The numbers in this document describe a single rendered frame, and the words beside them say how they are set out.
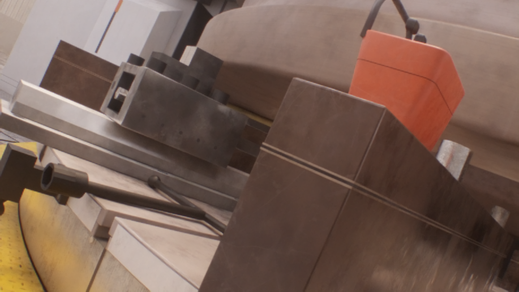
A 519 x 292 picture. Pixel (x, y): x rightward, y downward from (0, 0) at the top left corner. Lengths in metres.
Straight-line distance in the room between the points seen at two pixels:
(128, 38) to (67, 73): 1.92
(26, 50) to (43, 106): 4.23
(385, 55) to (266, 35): 1.15
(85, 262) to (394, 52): 0.88
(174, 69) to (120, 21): 3.08
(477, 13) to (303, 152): 1.07
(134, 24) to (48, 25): 1.36
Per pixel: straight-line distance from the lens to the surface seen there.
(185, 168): 1.88
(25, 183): 1.37
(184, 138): 1.76
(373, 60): 0.73
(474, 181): 5.77
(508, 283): 4.93
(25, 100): 1.71
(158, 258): 1.00
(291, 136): 0.62
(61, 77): 2.93
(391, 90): 0.71
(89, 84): 2.89
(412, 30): 0.77
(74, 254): 1.32
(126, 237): 1.09
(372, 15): 0.76
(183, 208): 1.40
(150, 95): 1.69
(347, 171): 0.58
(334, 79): 1.51
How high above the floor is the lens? 0.58
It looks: 3 degrees up
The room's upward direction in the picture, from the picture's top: 24 degrees clockwise
